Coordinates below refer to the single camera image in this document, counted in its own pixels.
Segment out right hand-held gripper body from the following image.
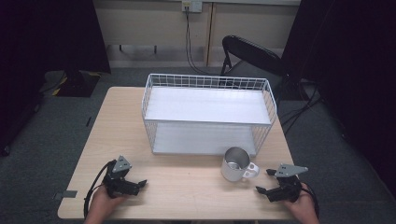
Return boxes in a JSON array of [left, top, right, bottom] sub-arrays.
[[268, 163, 309, 203]]

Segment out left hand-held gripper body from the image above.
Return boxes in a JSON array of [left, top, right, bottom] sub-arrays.
[[102, 155, 133, 200]]

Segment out silver metal mug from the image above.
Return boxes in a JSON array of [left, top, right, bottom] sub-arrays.
[[219, 147, 261, 183]]

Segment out white wire shelf rack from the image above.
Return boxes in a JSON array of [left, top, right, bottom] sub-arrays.
[[141, 73, 278, 157]]

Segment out person's right hand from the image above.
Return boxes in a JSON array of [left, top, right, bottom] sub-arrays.
[[284, 182, 320, 224]]

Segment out person's left hand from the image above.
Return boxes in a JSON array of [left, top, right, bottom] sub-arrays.
[[83, 184, 126, 224]]

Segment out grey tape strip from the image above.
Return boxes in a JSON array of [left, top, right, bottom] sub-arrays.
[[52, 189, 78, 201]]

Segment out light wooden table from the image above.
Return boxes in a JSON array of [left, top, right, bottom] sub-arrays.
[[57, 86, 300, 221]]

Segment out dark stand base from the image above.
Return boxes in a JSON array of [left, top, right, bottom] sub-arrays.
[[39, 69, 103, 98]]

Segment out black folding chair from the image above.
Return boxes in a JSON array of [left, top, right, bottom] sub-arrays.
[[219, 35, 286, 88]]

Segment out black curtain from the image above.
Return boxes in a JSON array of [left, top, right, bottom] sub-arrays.
[[0, 0, 112, 157], [281, 0, 396, 198]]

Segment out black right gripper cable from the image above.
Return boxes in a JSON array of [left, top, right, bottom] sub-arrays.
[[298, 182, 320, 219]]

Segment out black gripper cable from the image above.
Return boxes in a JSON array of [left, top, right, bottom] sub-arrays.
[[298, 182, 320, 219], [82, 160, 117, 219]]

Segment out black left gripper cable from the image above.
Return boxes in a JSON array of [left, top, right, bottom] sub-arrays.
[[82, 160, 117, 219]]

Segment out black floor cables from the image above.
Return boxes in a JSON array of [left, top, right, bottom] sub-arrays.
[[277, 79, 325, 135]]

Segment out black wall socket cable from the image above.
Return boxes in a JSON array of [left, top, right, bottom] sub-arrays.
[[184, 7, 222, 77]]

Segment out white wall socket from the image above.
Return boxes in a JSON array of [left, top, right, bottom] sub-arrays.
[[181, 0, 204, 14]]

